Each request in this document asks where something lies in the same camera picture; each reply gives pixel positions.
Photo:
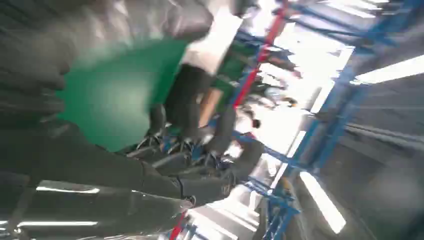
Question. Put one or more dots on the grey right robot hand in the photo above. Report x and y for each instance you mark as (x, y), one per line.
(99, 172)

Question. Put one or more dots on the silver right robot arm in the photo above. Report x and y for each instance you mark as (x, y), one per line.
(26, 73)

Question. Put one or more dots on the green table mat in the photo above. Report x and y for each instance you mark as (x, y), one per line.
(112, 96)

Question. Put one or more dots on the person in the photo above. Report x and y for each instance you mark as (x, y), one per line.
(188, 96)

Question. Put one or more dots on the green plastic crate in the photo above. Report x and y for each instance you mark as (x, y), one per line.
(232, 69)

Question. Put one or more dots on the red metal bar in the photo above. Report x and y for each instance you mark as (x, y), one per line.
(251, 76)

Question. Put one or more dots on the long ceiling light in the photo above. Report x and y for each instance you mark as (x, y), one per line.
(323, 202)
(391, 71)

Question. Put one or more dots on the blue metal frame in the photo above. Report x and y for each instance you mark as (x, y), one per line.
(331, 109)

